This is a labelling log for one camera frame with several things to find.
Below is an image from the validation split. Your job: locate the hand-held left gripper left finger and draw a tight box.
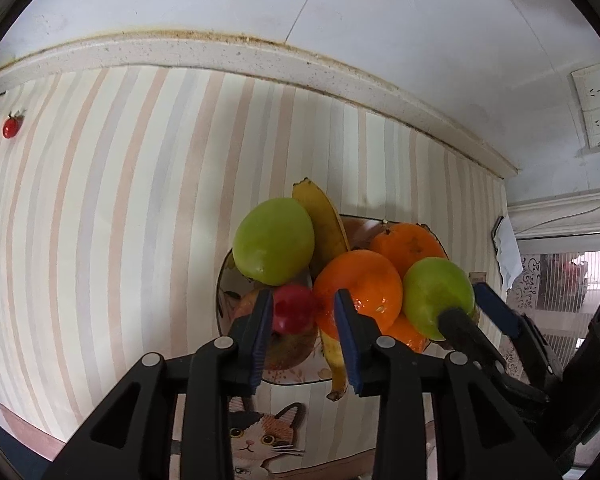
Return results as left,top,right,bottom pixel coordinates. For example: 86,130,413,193
40,287,276,480

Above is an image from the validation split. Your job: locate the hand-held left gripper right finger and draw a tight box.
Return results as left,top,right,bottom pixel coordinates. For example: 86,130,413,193
334,288,565,480

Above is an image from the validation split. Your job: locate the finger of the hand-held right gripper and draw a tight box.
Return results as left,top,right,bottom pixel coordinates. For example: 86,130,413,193
437,307,551,411
472,282,563,386

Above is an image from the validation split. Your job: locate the red apple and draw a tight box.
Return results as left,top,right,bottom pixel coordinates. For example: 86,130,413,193
230,285,321,372

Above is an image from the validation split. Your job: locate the red cherry tomato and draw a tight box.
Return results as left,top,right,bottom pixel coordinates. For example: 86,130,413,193
1,112,25,139
271,282,321,336

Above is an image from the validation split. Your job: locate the green apple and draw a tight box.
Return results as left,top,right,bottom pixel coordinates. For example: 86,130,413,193
232,196,316,286
402,256,477,342

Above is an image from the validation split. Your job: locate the oval cat print plate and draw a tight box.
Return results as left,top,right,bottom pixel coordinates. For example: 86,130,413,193
215,215,453,480

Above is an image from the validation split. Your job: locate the small mandarin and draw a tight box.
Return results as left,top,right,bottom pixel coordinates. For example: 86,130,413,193
369,222,448,281
382,312,428,354

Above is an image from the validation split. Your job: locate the large orange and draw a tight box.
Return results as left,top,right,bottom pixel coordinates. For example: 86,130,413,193
312,250,405,335

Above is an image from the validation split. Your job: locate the yellow banana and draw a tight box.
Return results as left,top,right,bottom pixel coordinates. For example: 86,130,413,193
320,330,349,402
292,177,352,276

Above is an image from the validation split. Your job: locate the patterned lace cloth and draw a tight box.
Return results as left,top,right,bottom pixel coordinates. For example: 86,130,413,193
510,252,543,311

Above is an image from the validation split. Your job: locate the white cloth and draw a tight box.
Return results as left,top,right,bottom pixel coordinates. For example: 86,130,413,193
492,216,523,286

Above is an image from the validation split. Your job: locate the striped tablecloth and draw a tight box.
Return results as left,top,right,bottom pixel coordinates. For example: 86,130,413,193
0,65,511,480

